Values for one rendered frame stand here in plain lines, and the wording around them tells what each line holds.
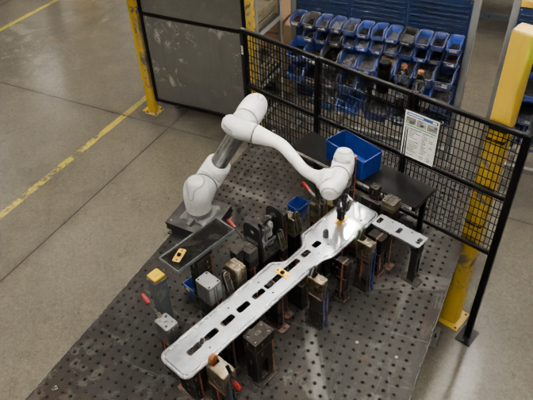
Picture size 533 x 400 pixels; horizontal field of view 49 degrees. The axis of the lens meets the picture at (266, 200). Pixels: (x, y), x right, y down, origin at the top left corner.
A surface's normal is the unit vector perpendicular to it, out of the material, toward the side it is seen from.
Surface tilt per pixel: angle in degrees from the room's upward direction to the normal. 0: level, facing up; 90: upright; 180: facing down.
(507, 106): 86
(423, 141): 90
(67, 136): 0
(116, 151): 0
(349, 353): 0
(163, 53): 90
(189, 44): 89
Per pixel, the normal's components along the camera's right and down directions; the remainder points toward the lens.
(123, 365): -0.04, -0.76
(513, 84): -0.66, 0.55
